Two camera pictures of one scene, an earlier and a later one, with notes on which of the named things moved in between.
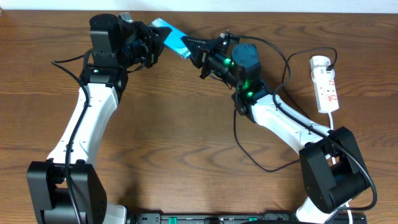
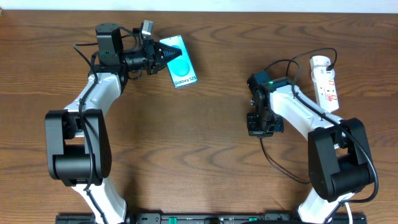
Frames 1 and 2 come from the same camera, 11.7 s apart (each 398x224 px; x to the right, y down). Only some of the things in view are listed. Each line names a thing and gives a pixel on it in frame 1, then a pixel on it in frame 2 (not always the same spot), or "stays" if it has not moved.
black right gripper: [201, 51] to [253, 130]
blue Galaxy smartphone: [173, 40] to [181, 69]
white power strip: [325, 89] stays
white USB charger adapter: [319, 64] stays
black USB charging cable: [284, 88] to [284, 172]
